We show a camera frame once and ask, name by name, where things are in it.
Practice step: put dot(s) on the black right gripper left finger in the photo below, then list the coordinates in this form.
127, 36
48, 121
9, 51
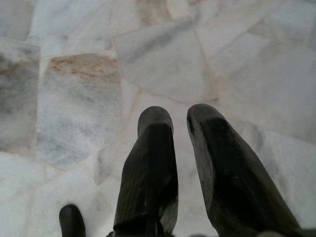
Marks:
148, 172

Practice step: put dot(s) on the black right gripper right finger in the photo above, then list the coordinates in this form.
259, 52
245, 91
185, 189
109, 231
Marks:
237, 177

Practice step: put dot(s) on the black robot right foot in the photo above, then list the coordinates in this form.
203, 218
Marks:
72, 222

